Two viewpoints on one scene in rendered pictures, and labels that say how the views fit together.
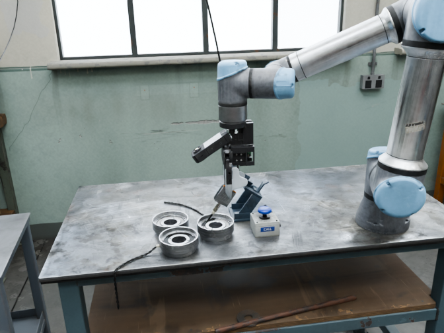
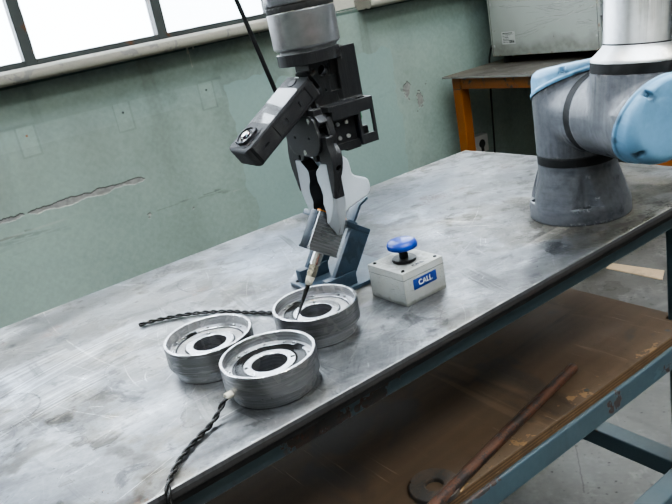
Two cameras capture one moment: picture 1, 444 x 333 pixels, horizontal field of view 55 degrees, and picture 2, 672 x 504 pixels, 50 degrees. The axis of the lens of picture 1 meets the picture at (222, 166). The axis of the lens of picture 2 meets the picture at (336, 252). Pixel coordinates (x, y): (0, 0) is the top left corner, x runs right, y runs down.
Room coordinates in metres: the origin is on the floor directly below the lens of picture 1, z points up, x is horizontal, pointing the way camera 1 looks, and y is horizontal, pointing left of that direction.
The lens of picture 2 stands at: (0.35, 0.33, 1.18)
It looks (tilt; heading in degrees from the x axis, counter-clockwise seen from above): 19 degrees down; 335
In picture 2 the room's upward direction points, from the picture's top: 11 degrees counter-clockwise
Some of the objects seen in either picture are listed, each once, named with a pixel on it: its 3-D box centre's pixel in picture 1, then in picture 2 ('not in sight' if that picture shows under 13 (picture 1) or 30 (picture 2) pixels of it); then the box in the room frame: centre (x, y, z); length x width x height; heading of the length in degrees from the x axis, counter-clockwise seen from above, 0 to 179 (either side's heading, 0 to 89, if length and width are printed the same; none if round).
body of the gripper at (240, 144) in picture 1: (236, 143); (323, 102); (1.09, -0.04, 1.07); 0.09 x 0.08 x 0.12; 95
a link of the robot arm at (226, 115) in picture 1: (232, 113); (302, 31); (1.10, -0.03, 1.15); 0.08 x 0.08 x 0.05
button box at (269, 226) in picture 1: (266, 223); (410, 272); (1.10, -0.12, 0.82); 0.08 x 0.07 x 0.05; 98
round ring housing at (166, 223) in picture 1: (170, 224); (211, 348); (1.12, 0.15, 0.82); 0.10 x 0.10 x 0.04
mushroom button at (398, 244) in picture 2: (264, 215); (403, 256); (1.10, -0.12, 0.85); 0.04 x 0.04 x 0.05
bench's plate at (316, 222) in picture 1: (253, 209); (336, 272); (1.27, -0.10, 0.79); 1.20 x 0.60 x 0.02; 98
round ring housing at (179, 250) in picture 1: (178, 242); (271, 369); (1.02, 0.12, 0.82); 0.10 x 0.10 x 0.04
